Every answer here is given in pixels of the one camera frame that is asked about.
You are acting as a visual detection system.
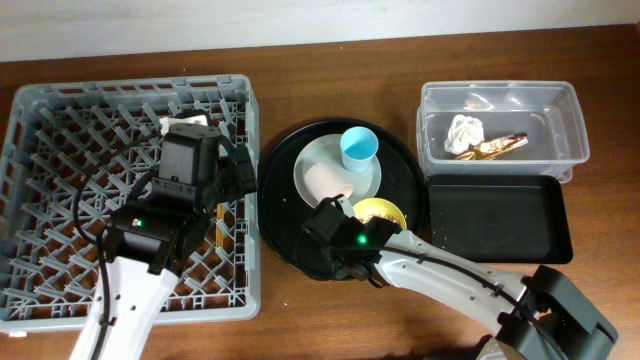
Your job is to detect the yellow bowl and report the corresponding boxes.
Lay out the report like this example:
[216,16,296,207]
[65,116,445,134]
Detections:
[353,198,407,229]

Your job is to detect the wooden chopstick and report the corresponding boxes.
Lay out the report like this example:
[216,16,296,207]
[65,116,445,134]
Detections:
[215,204,225,248]

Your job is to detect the white napkin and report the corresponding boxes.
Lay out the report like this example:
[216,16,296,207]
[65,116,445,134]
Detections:
[444,114,484,155]

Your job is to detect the brown gold coffee sachet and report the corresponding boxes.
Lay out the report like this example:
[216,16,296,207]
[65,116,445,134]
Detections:
[455,132,528,161]

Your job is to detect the food scraps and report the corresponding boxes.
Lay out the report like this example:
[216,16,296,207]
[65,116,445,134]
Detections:
[359,213,398,224]

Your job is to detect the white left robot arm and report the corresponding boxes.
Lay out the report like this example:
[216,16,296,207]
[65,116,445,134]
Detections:
[71,123,257,359]

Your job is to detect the grey dishwasher rack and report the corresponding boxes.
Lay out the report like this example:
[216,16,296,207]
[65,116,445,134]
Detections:
[1,74,260,335]

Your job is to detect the pink cup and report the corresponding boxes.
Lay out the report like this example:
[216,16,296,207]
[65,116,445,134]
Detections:
[303,163,353,202]

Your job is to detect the black round tray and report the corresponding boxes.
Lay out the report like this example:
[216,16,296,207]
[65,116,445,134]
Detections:
[257,118,429,281]

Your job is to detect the white plate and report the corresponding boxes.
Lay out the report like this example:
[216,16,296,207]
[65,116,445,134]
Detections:
[293,134,382,207]

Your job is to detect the light blue cup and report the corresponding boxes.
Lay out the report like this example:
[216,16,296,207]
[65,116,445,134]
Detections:
[339,126,379,172]

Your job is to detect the black rectangular tray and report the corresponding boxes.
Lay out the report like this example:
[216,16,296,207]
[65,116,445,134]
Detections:
[427,175,573,264]

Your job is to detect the clear plastic bin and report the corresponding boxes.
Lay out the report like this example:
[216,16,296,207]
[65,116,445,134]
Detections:
[416,80,590,183]

